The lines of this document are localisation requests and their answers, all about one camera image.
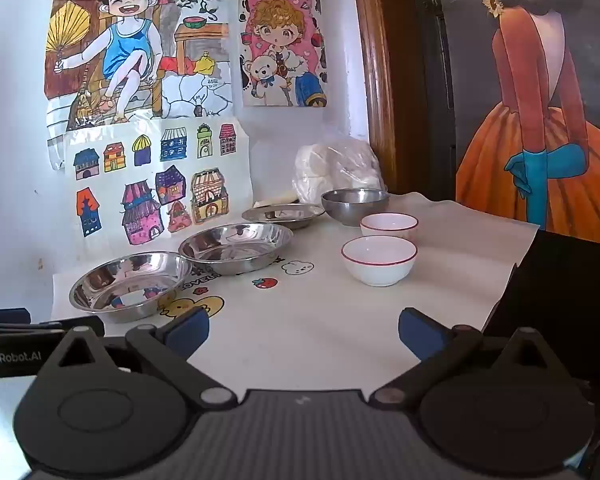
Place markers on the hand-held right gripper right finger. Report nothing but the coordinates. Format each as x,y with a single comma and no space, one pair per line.
420,334

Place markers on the steel bowls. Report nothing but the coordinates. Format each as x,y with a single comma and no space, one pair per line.
235,247

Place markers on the clear bag of white lumps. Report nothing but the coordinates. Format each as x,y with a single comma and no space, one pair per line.
330,170

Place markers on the wall poster child with teddy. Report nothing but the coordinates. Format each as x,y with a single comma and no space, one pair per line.
280,40

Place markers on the wall poster coloured houses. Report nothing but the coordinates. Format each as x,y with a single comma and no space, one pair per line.
145,195

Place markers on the white printed tablecloth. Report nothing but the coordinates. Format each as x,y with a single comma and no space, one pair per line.
305,320

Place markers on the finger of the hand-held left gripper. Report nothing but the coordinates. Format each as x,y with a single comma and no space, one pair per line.
82,322
5,316

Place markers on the painting of orange dress figure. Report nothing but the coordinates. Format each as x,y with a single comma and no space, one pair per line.
530,110

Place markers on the black furniture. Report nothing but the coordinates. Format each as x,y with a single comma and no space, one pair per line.
570,290

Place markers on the white bowl red rim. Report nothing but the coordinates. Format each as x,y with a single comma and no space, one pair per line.
380,265
389,225

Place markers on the stainless steel bowl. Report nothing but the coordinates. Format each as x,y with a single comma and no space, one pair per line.
352,207

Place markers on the dark door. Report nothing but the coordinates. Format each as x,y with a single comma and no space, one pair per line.
420,85

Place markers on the wall poster child with fan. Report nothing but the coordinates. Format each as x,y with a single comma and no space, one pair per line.
130,60

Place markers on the brown wooden door frame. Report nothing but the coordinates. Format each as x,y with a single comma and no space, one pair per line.
375,60

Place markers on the stainless steel plate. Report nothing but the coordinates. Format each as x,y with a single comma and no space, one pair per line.
130,285
282,215

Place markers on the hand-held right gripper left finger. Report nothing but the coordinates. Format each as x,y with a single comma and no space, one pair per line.
190,332

